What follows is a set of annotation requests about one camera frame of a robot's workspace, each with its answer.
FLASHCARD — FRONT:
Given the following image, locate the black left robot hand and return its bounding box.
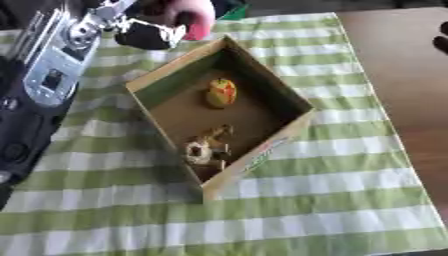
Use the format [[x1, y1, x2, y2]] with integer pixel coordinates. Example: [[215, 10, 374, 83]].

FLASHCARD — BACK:
[[85, 0, 193, 51]]

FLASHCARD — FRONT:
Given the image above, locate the pink toy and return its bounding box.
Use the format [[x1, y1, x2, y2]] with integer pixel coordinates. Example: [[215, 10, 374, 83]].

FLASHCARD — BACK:
[[157, 0, 219, 42]]

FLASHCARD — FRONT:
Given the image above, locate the tan cardboard box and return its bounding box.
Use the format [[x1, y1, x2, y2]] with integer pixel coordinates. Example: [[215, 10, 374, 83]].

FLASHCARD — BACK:
[[124, 34, 317, 202]]

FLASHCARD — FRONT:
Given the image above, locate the green object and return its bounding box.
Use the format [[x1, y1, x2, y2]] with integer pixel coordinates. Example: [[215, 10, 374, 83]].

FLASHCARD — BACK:
[[217, 3, 252, 21]]

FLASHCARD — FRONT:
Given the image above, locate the yellow and red toy fruit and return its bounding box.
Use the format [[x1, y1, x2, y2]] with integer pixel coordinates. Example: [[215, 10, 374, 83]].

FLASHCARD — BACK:
[[203, 77, 240, 109]]

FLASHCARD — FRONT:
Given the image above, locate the brown and white soft toy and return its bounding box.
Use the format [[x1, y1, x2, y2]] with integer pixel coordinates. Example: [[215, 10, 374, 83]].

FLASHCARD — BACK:
[[180, 124, 237, 171]]

